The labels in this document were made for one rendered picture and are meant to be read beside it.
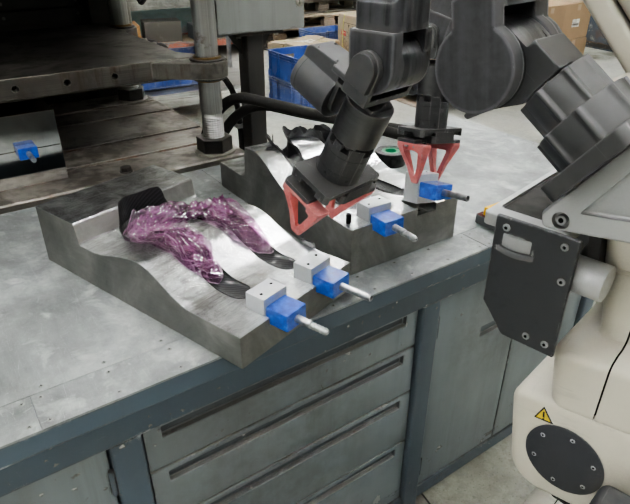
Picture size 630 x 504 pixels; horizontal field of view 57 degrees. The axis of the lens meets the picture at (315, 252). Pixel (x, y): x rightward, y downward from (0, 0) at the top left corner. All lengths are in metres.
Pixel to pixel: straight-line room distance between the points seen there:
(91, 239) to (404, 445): 0.85
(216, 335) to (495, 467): 1.17
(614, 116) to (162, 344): 0.66
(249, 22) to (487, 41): 1.32
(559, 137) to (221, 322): 0.52
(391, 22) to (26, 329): 0.71
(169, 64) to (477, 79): 1.16
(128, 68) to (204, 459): 0.98
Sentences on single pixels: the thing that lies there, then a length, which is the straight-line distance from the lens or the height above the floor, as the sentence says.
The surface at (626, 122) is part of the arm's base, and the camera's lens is 0.50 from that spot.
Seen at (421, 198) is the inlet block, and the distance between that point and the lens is 1.09.
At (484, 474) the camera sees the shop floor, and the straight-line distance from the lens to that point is 1.81.
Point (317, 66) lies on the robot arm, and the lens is 0.70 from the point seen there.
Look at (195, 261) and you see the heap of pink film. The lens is 0.92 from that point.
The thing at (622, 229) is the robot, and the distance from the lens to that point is 0.54.
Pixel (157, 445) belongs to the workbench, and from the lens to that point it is 1.01.
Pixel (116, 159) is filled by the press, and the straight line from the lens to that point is 1.71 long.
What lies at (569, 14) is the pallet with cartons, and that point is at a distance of 5.98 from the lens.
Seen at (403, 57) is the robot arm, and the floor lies 1.23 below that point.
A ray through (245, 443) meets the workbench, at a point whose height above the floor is 0.53.
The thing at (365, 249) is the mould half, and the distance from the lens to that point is 1.04.
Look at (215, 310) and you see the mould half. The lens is 0.86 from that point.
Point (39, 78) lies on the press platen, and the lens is 1.55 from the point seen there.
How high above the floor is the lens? 1.34
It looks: 29 degrees down
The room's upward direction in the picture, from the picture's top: straight up
